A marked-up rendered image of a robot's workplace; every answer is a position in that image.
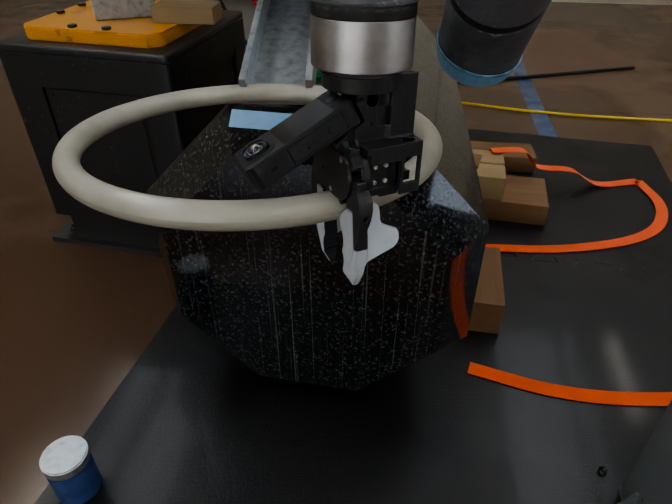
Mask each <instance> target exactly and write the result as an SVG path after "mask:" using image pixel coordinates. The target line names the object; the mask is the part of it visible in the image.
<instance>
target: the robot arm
mask: <svg viewBox="0 0 672 504"><path fill-rule="evenodd" d="M551 1H552V0H446V3H445V7H444V12H443V17H442V21H441V25H440V27H439V29H438V31H437V35H436V43H437V57H438V60H439V63H440V65H441V66H442V68H443V70H444V71H445V72H446V73H447V74H448V75H449V76H450V77H451V78H453V79H454V80H456V81H457V82H459V83H462V84H464V85H467V86H472V87H487V86H492V85H495V84H497V83H499V82H501V81H503V80H505V79H506V78H507V77H508V76H509V75H510V74H511V73H512V72H513V71H514V70H515V69H516V68H517V67H518V65H519V64H520V62H521V60H522V56H523V52H524V50H525V48H526V46H527V44H528V43H529V41H530V39H531V37H532V35H533V34H534V32H535V30H536V28H537V27H538V25H539V23H540V21H541V19H542V18H543V16H544V14H545V12H546V10H547V9H548V7H549V5H550V3H551ZM310 8H311V13H310V35H311V64H312V65H313V66H314V67H315V68H316V69H318V70H319V71H321V85H322V87H323V88H325V89H327V91H326V92H324V93H323V94H321V95H320V96H319V97H317V98H316V99H314V100H313V101H311V102H310V103H308V104H307V105H305V106H304V107H302V108H301V109H299V110H298V111H297V112H295V113H294V114H292V115H291V116H289V117H288V118H286V119H285V120H283V121H282V122H280V123H279V124H277V125H276V126H275V127H273V128H272V129H270V130H269V131H267V132H266V133H264V134H263V135H261V136H260V137H258V138H257V139H255V140H254V141H252V142H250V143H249V144H248V145H246V146H245V147H244V148H242V149H241V150H239V151H238V152H236V153H235V154H234V161H235V164H236V165H237V167H238V168H239V170H240V171H241V172H242V174H243V175H244V177H245V178H246V179H247V181H248V182H249V183H250V184H251V186H252V187H253V188H255V189H256V190H259V191H263V190H264V189H266V188H267V187H269V186H270V185H272V184H273V183H274V182H276V181H277V180H279V179H280V178H282V177H283V176H285V175H286V174H287V173H289V172H290V171H292V170H293V169H295V168H296V167H298V166H299V165H300V164H302V163H303V162H305V161H306V160H308V159H309V158H310V157H312V156H313V155H314V162H313V167H312V177H311V184H312V193H317V192H323V191H330V192H331V193H332V194H333V195H334V196H336V197H337V198H338V199H339V202H340V204H341V205H342V204H346V208H348V209H345V210H344V211H343V212H342V213H341V214H340V219H336V220H332V221H327V222H322V223H317V229H318V233H319V238H320V242H321V247H322V250H323V252H324V253H325V255H326V256H327V258H328V259H329V261H331V262H333V261H335V257H336V248H337V246H336V234H337V233H338V232H340V231H342V235H343V248H342V253H343V259H344V263H343V268H342V269H343V272H344V273H345V275H346V276H347V278H348V279H349V281H350V282H351V283H352V285H356V284H358V283H359V282H360V280H361V278H362V276H363V273H364V269H365V265H366V263H367V262H368V261H370V260H371V259H373V258H375V257H377V256H378V255H380V254H382V253H384V252H385V251H387V250H389V249H391V248H392V247H394V246H395V245H396V243H397V242H398V238H399V233H398V230H397V228H395V227H393V226H389V225H386V224H383V223H382V222H381V220H380V210H379V207H378V205H377V204H376V203H375V202H373V200H372V197H371V196H375V195H378V196H379V197H381V196H385V195H390V194H394V193H397V191H398V194H404V193H408V192H412V191H416V190H418V189H419V179H420V169H421V160H422V150H423V140H422V139H420V138H418V137H416V136H414V134H413V130H414V119H415V108H416V97H417V86H418V75H419V72H417V71H414V70H410V71H407V70H409V69H410V68H411V67H412V65H413V56H414V44H415V32H416V20H417V10H418V0H310ZM403 141H405V142H403ZM412 156H417V161H416V171H415V179H414V180H410V181H405V182H403V180H406V179H409V172H410V170H409V169H406V168H405V167H404V165H405V159H406V158H407V157H412Z"/></svg>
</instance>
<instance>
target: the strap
mask: <svg viewBox="0 0 672 504"><path fill-rule="evenodd" d="M490 149H491V151H492V152H493V153H506V152H522V153H526V154H527V156H528V158H529V161H530V162H531V163H532V164H533V165H534V166H535V167H537V168H538V169H541V170H547V171H567V172H573V173H577V174H579V173H578V172H577V171H576V170H574V169H573V168H570V167H566V166H550V165H539V164H535V162H534V160H533V158H532V156H531V155H530V154H529V153H528V152H527V151H526V150H525V149H523V148H519V147H497V148H490ZM579 175H581V174H579ZM581 176H582V177H583V178H584V179H586V180H587V181H589V182H590V183H592V184H594V185H596V186H602V187H616V186H625V185H633V184H636V185H637V186H638V187H639V188H641V189H642V190H643V191H644V192H645V193H646V194H647V195H648V196H649V197H650V198H651V200H652V201H653V203H654V205H655V208H656V216H655V219H654V222H653V223H652V224H651V225H650V226H649V227H648V228H646V229H644V230H643V231H641V232H638V233H636V234H633V235H630V236H626V237H622V238H617V239H611V240H605V241H598V242H589V243H579V244H566V245H504V244H486V245H485V247H493V248H500V252H522V253H561V252H578V251H590V250H599V249H606V248H613V247H620V246H625V245H630V244H634V243H638V242H641V241H644V240H647V239H649V238H651V237H653V236H655V235H656V234H658V233H659V232H661V231H662V230H663V229H664V227H665V226H666V223H667V221H668V209H667V206H666V204H665V203H664V201H663V200H662V198H661V197H660V196H659V195H658V194H657V193H656V192H655V191H654V190H652V189H651V188H650V187H649V186H648V185H647V184H646V183H645V182H644V181H643V180H641V181H638V180H636V179H635V178H633V179H625V180H617V181H605V182H600V181H592V180H590V179H588V178H586V177H584V176H583V175H581ZM468 374H471V375H475V376H478V377H481V378H485V379H488V380H492V381H495V382H499V383H502V384H505V385H509V386H512V387H516V388H519V389H523V390H526V391H530V392H534V393H538V394H543V395H547V396H552V397H557V398H563V399H569V400H575V401H582V402H590V403H599V404H610V405H626V406H668V405H669V403H670V401H671V399H672V392H620V391H604V390H593V389H584V388H576V387H570V386H563V385H558V384H552V383H547V382H543V381H538V380H534V379H530V378H526V377H522V376H519V375H515V374H512V373H508V372H505V371H501V370H498V369H494V368H491V367H487V366H484V365H480V364H477V363H473V362H470V366H469V369H468Z"/></svg>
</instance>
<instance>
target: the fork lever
mask: <svg viewBox="0 0 672 504"><path fill-rule="evenodd" d="M310 13H311V8H310V0H258V2H257V6H256V10H255V14H254V18H253V22H252V26H251V30H250V34H249V38H248V42H247V46H246V50H245V54H244V58H243V62H242V67H241V71H240V75H239V79H238V81H239V86H240V87H245V88H246V87H247V84H265V83H276V84H304V85H305V88H312V87H313V85H315V83H316V72H317V69H316V68H315V67H314V66H313V65H312V64H311V35H310ZM243 104H287V105H307V104H308V103H295V102H248V103H243Z"/></svg>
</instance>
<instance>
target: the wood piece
mask: <svg viewBox="0 0 672 504"><path fill-rule="evenodd" d="M150 10H151V15H152V20H153V23H166V24H205V25H214V24H215V23H216V22H218V21H219V20H220V19H221V18H222V9H221V1H194V0H160V1H159V2H157V3H155V4H153V5H152V6H150Z"/></svg>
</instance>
